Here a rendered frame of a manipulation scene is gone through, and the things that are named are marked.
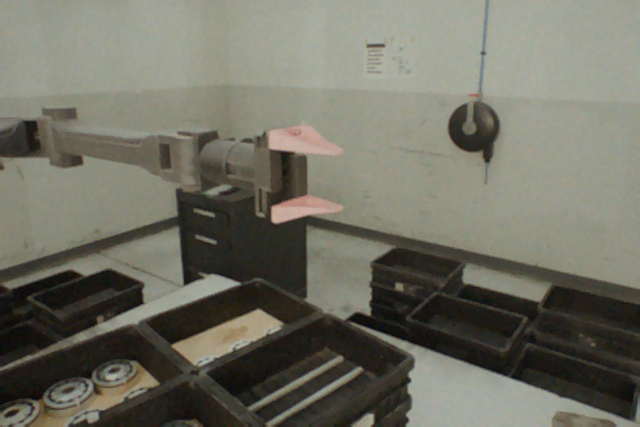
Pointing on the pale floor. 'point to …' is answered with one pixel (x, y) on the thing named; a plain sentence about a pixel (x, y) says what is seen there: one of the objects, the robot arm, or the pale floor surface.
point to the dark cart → (240, 241)
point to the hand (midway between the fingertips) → (334, 180)
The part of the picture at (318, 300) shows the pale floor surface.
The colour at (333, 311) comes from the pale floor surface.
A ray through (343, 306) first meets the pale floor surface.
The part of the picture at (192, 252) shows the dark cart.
